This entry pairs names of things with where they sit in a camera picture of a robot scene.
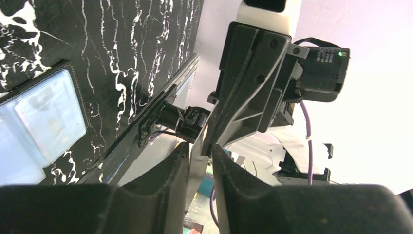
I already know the black card holder wallet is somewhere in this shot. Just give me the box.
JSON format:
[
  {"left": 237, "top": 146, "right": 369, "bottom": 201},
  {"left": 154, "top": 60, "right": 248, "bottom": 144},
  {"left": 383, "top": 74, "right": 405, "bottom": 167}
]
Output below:
[{"left": 0, "top": 59, "right": 87, "bottom": 186}]

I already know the aluminium frame rail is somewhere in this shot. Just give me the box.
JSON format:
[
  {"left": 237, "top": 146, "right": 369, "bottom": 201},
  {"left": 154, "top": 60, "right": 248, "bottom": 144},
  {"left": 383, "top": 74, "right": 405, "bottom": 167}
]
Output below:
[{"left": 167, "top": 53, "right": 199, "bottom": 109}]

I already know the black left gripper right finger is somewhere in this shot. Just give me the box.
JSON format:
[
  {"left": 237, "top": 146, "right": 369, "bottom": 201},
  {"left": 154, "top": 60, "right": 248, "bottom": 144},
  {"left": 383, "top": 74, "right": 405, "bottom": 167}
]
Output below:
[{"left": 212, "top": 145, "right": 413, "bottom": 234}]

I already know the black marbled table mat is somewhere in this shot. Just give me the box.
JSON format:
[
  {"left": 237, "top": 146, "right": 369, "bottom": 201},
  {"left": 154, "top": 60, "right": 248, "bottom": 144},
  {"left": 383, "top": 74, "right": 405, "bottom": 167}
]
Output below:
[{"left": 0, "top": 0, "right": 203, "bottom": 185}]

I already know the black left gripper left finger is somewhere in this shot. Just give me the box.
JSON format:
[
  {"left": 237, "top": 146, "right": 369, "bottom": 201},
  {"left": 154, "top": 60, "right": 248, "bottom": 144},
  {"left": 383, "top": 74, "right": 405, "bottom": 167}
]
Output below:
[{"left": 0, "top": 142, "right": 189, "bottom": 234}]

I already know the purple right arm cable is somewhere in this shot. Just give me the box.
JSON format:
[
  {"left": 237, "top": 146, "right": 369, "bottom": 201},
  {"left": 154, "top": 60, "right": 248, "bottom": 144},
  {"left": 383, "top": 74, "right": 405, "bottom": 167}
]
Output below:
[{"left": 208, "top": 101, "right": 315, "bottom": 227}]

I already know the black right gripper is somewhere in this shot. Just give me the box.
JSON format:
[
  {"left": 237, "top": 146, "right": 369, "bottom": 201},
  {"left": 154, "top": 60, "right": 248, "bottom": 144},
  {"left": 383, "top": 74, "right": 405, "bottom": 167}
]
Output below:
[{"left": 201, "top": 22, "right": 350, "bottom": 157}]

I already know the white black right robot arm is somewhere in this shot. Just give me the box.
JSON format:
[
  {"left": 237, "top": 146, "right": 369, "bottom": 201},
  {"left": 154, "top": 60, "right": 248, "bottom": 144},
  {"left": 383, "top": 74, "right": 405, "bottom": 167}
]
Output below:
[{"left": 157, "top": 22, "right": 350, "bottom": 185}]

